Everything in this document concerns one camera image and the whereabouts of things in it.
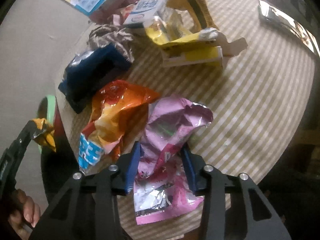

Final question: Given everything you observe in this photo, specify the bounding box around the small yellow candy wrapper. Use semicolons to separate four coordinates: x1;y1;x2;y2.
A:
31;118;56;152

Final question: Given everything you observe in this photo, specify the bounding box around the pink foil snack bag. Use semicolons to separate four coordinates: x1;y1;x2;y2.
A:
133;95;213;225

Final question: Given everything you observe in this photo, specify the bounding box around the maroon snack bag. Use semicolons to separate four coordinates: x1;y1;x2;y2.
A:
88;0;140;24

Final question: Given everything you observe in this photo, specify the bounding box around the green red trash bin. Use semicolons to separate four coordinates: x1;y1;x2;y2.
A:
37;95;65;152

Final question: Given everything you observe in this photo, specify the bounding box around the person left hand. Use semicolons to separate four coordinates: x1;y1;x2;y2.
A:
8;189;41;239

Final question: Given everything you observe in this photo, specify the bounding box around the orange chip bag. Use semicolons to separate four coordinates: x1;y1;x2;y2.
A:
78;80;160;175

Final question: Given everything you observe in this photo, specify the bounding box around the dark blue wrapper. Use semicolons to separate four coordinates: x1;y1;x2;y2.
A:
58;44;131;114

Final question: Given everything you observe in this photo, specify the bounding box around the striped woven table mat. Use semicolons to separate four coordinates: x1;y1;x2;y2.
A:
67;0;317;240

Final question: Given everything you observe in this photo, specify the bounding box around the brown white crumpled wrapper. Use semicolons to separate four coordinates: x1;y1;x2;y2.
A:
87;24;136;63

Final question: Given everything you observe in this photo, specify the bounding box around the yellow torn box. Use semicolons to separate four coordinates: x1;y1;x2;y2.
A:
143;0;248;68

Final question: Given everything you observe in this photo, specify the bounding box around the white blue milk carton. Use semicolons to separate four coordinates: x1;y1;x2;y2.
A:
123;0;168;28

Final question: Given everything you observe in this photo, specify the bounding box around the silver foil wrapper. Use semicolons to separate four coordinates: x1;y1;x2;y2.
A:
258;0;319;57

